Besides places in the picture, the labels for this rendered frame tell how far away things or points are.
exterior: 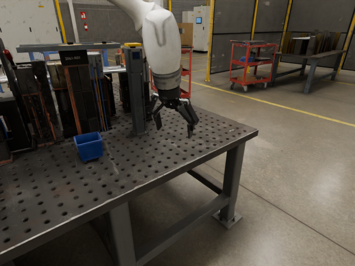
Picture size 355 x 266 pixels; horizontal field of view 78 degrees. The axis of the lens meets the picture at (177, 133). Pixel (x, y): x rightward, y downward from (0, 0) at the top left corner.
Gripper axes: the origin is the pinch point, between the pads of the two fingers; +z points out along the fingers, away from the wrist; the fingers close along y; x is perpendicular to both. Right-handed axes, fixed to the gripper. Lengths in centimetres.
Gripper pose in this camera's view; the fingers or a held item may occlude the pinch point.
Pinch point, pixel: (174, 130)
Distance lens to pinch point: 84.7
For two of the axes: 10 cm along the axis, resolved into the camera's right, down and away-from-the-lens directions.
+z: 0.9, 7.2, 6.8
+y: 9.0, 2.4, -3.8
